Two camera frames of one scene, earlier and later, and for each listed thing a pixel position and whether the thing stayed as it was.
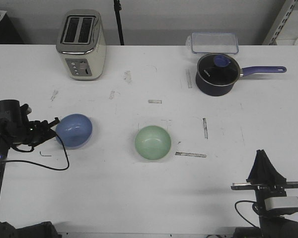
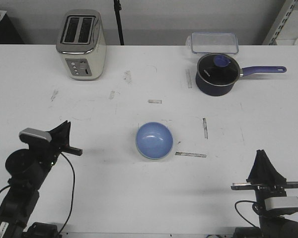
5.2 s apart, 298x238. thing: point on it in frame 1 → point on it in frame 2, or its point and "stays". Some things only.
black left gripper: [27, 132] → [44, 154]
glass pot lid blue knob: [218, 69] stays
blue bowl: [75, 130] → [154, 140]
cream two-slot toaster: [81, 42] stays
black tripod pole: [117, 8] stays
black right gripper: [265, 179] stays
